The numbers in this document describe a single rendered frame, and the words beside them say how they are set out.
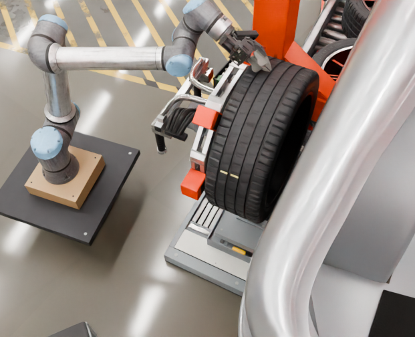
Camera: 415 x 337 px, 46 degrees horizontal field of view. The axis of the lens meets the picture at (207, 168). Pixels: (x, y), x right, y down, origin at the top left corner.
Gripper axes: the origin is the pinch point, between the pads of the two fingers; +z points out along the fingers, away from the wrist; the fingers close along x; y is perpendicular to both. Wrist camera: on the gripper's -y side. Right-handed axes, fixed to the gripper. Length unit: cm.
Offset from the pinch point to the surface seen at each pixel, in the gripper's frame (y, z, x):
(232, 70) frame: -0.9, -9.3, -13.3
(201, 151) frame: 26.7, 1.7, -29.5
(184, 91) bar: 3.0, -18.5, -34.8
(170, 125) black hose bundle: 22.5, -13.6, -34.5
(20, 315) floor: 77, -9, -161
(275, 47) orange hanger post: -42.7, -1.0, -20.7
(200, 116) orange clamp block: 26.6, -7.5, -15.4
